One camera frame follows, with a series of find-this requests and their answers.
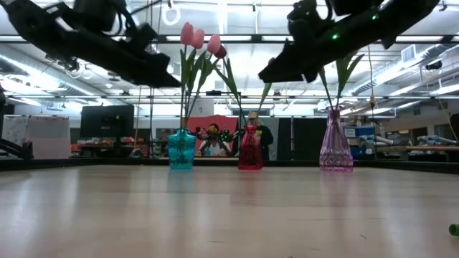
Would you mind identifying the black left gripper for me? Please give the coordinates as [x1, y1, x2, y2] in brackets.
[73, 0, 182, 88]

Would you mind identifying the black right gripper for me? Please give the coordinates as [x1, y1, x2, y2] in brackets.
[257, 0, 359, 84]

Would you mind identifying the teal glass vase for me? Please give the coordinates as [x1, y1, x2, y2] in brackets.
[166, 128, 198, 171]

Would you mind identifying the red glass vase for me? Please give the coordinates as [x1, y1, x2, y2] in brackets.
[237, 124, 264, 171]

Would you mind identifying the purple ribbed glass vase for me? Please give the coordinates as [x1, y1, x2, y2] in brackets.
[318, 106, 354, 172]

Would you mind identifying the grey cloth backdrop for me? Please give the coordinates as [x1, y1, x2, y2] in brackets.
[269, 116, 280, 161]

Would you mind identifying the black monitor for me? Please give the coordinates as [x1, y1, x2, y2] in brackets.
[80, 105, 135, 139]

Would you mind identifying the black partition curtain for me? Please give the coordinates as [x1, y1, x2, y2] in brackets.
[278, 117, 328, 164]

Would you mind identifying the person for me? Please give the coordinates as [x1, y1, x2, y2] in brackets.
[196, 123, 232, 158]
[246, 111, 275, 161]

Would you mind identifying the red cloth backdrop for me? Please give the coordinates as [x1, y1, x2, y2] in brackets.
[186, 115, 240, 158]

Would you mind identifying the blue storage bin shelf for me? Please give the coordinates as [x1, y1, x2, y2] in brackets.
[342, 125, 377, 161]

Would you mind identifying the ceiling air vent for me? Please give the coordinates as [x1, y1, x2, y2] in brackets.
[400, 44, 417, 65]

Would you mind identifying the white partition board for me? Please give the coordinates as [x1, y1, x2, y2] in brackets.
[1, 116, 72, 161]

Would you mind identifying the wooden workbench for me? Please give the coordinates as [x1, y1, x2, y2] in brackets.
[374, 144, 459, 163]

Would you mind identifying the white cable loop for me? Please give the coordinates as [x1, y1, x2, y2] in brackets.
[161, 1, 181, 27]

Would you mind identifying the black stand frame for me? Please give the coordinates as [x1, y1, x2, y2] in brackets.
[184, 90, 243, 158]

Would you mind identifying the black ceiling camera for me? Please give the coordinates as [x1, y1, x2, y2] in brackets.
[425, 59, 444, 72]

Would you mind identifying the black aluminium table frame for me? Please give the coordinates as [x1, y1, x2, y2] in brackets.
[0, 156, 459, 176]

